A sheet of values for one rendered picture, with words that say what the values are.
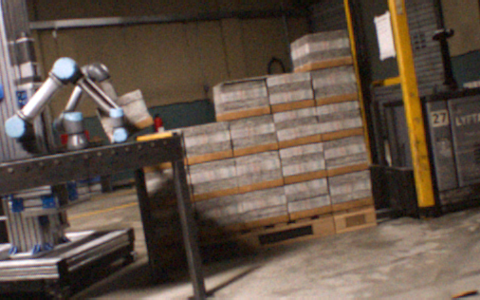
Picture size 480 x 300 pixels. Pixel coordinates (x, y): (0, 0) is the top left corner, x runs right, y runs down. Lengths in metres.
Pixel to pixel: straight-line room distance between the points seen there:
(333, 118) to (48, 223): 1.90
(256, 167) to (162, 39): 7.71
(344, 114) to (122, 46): 7.42
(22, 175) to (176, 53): 8.86
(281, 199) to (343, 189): 0.42
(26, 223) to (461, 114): 2.85
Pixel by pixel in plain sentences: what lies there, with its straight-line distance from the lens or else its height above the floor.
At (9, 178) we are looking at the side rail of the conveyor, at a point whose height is 0.74.
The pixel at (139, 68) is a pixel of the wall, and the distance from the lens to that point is 10.89.
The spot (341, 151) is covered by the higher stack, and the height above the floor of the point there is 0.52.
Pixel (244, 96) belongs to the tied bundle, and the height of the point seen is 0.97.
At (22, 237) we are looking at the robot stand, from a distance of 3.88.
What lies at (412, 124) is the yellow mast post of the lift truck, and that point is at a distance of 3.83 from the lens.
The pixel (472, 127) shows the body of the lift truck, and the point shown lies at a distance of 4.10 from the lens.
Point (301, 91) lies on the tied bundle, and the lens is 3.76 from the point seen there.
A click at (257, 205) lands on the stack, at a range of 3.70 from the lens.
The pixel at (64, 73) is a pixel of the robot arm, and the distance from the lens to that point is 3.33.
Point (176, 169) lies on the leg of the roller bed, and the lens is 2.81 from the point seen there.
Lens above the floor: 0.82
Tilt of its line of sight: 3 degrees down
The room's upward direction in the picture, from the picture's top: 9 degrees counter-clockwise
